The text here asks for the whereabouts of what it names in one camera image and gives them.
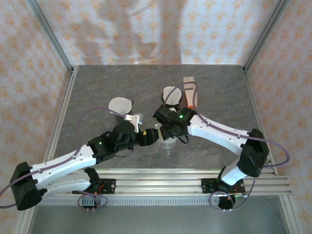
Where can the clear transparent carafe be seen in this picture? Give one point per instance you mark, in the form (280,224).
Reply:
(168,146)

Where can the dark green transparent dripper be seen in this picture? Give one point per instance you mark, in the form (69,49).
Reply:
(180,103)

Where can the grey transparent dripper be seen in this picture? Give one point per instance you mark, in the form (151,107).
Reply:
(130,111)

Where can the white paper coffee filter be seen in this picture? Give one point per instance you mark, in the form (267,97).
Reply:
(175,97)
(119,104)

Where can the white orange filter pack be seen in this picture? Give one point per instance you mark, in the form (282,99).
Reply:
(190,97)

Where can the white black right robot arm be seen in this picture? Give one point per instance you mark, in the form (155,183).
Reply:
(219,134)

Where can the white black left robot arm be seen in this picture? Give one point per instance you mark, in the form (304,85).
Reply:
(63,161)

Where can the wide aluminium extrusion beam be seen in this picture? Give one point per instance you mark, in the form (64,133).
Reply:
(158,185)

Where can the narrow aluminium extrusion rail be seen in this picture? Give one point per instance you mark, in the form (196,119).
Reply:
(158,171)

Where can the aluminium table edge rail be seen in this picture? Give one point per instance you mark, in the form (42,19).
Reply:
(66,97)
(255,107)

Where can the aluminium frame post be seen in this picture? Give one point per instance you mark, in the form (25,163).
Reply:
(51,34)
(266,34)

